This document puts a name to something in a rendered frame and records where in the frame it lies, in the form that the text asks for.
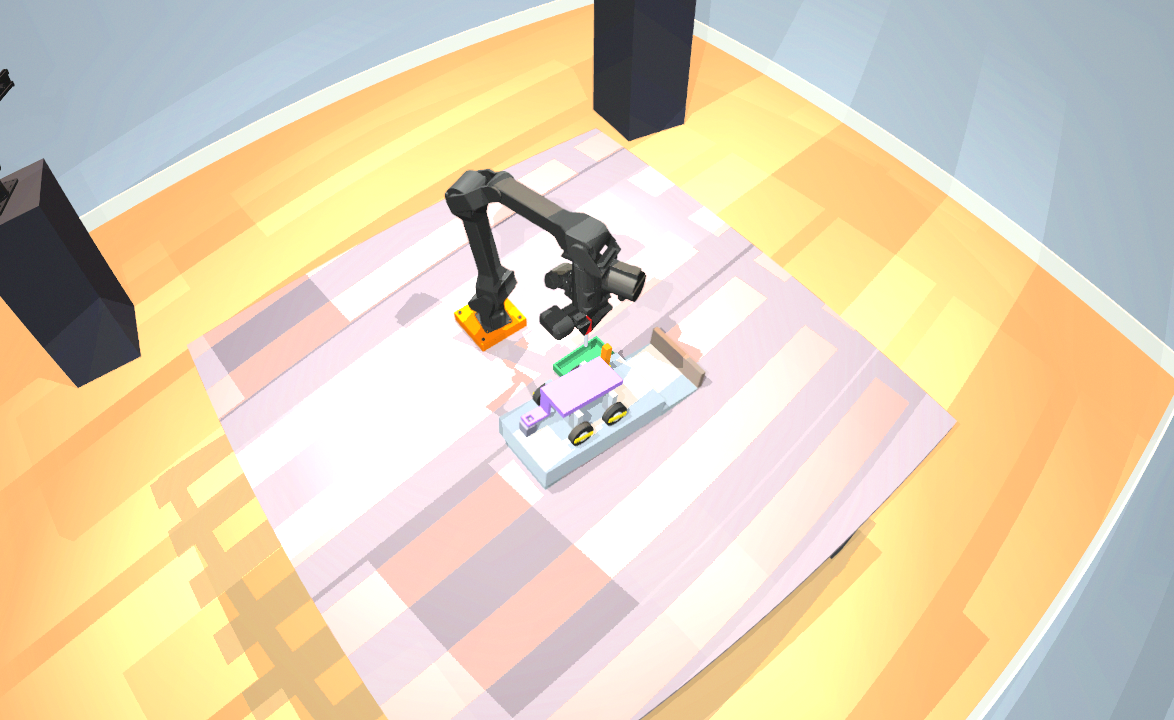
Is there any green tray floor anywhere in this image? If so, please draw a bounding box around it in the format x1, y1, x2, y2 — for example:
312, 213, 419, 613
558, 343, 602, 374

